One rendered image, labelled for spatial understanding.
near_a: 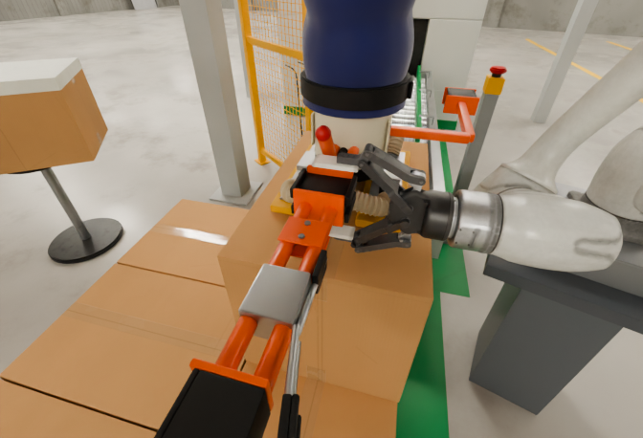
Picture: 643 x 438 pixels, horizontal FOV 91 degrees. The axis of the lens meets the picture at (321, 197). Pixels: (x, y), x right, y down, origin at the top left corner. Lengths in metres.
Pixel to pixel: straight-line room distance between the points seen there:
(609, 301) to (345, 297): 0.66
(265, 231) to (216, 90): 1.51
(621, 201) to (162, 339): 1.24
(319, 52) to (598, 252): 0.51
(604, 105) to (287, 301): 0.53
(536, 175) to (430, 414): 1.10
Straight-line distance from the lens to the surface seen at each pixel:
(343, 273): 0.58
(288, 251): 0.42
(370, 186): 0.75
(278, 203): 0.70
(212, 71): 2.06
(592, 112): 0.64
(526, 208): 0.50
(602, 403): 1.85
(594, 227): 0.53
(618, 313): 1.03
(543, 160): 0.66
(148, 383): 1.02
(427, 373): 1.59
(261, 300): 0.37
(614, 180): 1.04
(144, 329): 1.11
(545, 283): 0.99
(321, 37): 0.61
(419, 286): 0.59
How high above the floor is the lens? 1.39
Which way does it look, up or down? 36 degrees down
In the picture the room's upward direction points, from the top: straight up
